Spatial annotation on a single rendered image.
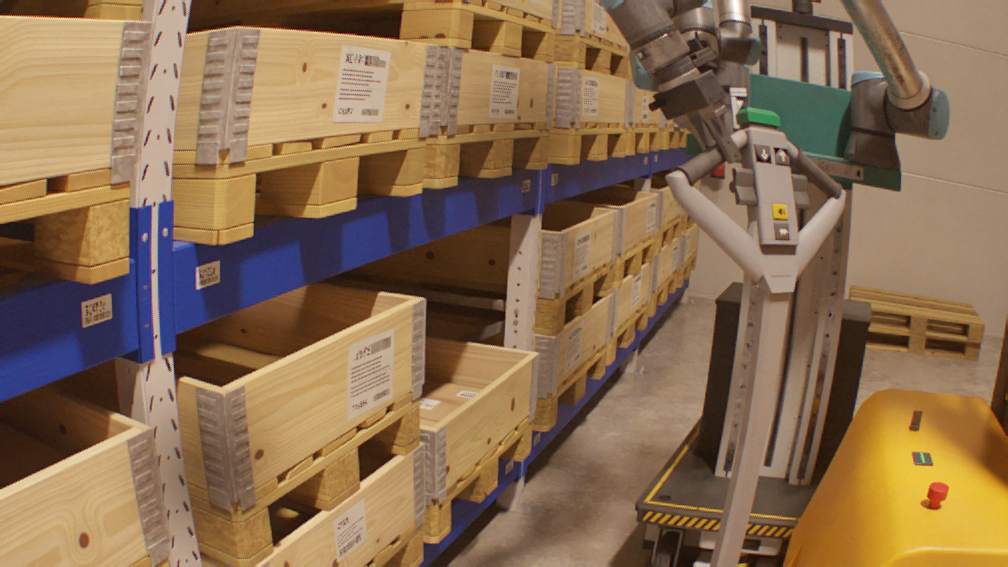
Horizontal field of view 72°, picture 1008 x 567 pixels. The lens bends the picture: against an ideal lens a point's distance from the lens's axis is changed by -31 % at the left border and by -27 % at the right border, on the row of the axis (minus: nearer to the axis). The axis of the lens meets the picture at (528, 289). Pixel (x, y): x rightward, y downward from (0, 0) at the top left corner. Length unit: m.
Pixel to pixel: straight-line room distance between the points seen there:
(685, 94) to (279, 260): 0.74
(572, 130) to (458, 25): 1.06
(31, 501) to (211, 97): 0.69
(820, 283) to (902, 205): 4.38
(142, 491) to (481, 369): 1.96
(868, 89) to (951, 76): 4.74
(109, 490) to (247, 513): 0.39
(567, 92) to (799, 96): 0.89
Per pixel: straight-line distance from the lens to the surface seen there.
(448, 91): 2.08
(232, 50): 1.31
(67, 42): 1.02
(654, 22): 1.45
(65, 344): 1.15
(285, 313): 2.20
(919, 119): 2.30
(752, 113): 1.55
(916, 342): 6.17
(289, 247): 1.62
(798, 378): 2.74
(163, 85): 1.27
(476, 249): 3.17
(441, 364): 3.04
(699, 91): 1.43
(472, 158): 2.41
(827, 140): 2.55
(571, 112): 3.05
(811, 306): 2.69
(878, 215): 6.99
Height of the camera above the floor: 1.40
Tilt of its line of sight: 12 degrees down
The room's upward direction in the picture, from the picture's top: 4 degrees clockwise
